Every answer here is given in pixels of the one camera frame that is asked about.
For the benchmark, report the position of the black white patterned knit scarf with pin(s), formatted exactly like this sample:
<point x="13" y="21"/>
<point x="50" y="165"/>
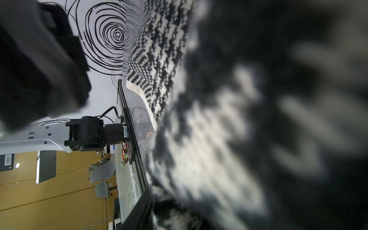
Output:
<point x="260" y="114"/>

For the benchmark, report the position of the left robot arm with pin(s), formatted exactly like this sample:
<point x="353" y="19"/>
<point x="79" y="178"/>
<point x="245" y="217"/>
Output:
<point x="100" y="27"/>

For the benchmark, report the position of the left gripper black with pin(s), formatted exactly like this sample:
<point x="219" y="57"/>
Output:
<point x="43" y="66"/>

